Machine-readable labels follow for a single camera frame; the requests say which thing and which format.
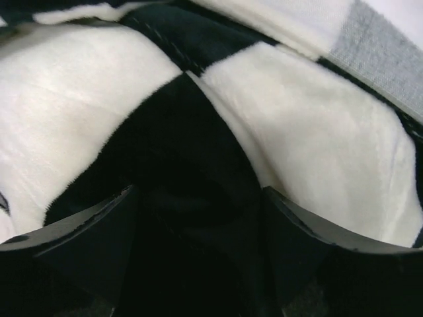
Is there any black white checkered pillowcase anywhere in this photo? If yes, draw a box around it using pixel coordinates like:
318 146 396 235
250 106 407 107
1 1 422 316

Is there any white pillow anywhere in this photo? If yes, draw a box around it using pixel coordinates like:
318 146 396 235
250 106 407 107
195 1 422 47

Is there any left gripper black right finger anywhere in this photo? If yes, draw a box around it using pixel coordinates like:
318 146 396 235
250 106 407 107
262 187 422 316

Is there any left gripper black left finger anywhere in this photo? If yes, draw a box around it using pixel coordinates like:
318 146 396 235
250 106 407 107
1 186 138 316

